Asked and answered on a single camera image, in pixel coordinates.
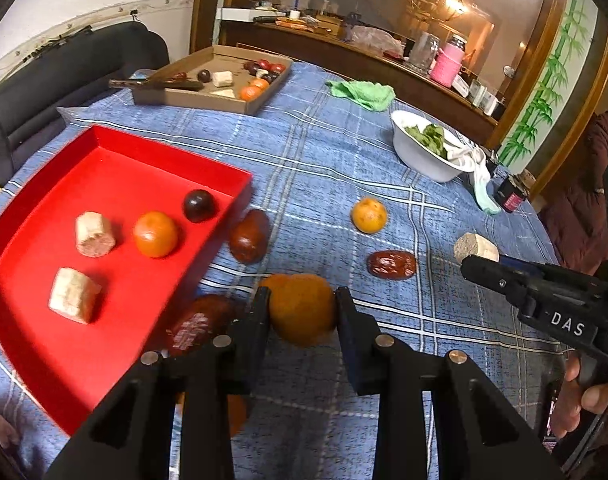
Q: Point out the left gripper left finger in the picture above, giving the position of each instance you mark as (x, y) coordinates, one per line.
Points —
(129, 434)

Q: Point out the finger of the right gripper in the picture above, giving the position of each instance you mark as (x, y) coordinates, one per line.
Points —
(509, 277)

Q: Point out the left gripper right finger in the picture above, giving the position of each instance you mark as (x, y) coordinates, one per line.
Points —
(478, 433)

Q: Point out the beige cube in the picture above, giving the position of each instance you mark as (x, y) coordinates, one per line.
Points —
(94, 234)
(73, 295)
(472, 244)

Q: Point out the large orange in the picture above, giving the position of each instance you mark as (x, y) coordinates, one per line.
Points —
(301, 308)

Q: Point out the dark plum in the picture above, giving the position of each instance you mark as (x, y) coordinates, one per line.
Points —
(198, 205)

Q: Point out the right hand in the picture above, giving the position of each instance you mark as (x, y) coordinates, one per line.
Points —
(573, 398)

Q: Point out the black red ink bottle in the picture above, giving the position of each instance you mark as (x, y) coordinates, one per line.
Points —
(514, 190)

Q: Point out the wrinkled red date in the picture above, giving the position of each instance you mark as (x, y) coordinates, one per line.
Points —
(394, 265)

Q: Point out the dark red date near tray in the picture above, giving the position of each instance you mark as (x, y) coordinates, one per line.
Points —
(207, 317)

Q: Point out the white cloth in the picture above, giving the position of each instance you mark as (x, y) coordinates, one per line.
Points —
(476, 169)

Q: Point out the beige cube in tray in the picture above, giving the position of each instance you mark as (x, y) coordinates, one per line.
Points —
(73, 295)

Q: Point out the white bowl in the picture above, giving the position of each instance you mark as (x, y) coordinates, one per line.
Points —
(415, 156)

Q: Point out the yellowish orange on table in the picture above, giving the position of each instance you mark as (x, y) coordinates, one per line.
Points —
(369, 215)

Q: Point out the green lettuce leaves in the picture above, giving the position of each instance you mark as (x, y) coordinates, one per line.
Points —
(430, 137)

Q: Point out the red tray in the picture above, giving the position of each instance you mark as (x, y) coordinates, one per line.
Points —
(68, 367)

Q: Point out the blue plaid tablecloth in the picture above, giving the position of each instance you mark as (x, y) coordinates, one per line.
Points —
(341, 205)

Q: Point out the pink cup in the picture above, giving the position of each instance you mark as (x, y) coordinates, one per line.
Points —
(448, 62)

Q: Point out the smooth red date by tray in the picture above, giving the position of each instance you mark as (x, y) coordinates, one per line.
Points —
(248, 240)

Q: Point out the green cloth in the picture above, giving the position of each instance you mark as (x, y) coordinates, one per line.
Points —
(369, 95)

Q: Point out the wooden sideboard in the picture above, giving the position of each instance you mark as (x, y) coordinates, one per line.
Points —
(344, 59)

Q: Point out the clear glass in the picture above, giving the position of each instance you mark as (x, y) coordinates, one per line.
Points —
(423, 52)

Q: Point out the plastic bag on sideboard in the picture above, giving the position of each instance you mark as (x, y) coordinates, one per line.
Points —
(375, 39)

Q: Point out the black sofa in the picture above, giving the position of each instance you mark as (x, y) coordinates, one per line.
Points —
(74, 73)

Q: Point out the cardboard box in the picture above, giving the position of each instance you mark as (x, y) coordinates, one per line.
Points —
(235, 80)

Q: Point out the knife on box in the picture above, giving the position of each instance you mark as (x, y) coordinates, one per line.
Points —
(148, 84)

